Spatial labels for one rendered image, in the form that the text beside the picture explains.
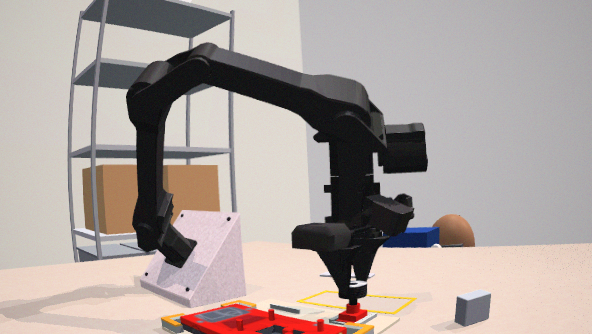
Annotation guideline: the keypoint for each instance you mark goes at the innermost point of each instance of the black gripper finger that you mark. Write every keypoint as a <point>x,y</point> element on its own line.
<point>363,259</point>
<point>339,265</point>

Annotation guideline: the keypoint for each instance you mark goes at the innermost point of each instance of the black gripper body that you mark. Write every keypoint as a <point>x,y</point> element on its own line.
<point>337,232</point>

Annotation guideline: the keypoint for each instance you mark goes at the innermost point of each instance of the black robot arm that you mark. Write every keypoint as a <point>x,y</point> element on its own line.
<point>337,107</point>

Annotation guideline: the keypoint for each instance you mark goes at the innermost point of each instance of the white wheel with black tyre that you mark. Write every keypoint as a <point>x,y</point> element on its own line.
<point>355,291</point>

